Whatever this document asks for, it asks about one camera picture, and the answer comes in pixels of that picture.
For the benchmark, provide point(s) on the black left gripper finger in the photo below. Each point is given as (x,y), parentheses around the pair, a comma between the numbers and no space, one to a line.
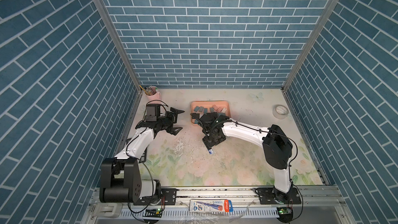
(174,130)
(175,112)

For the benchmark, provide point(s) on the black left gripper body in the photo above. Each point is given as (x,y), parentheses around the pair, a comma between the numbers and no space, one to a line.
(167,122)

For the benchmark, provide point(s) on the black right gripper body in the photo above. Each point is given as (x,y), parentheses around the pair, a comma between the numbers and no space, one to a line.
(210,140)

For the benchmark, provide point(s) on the pink storage tray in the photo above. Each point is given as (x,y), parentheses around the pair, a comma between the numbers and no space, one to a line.
(208,105)

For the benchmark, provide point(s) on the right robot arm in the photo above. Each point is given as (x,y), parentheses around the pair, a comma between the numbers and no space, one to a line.
(276,145)

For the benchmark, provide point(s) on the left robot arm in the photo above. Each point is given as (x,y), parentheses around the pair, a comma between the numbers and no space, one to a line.
(121,180)

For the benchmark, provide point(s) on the pink metal pencil bucket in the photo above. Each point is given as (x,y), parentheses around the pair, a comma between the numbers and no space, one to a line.
(153,93)

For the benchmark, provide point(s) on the tape roll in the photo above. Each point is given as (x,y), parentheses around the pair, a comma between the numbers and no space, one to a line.
(280,112)

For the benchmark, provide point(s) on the red blue pen package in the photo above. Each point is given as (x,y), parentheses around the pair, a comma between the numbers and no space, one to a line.
(211,206)

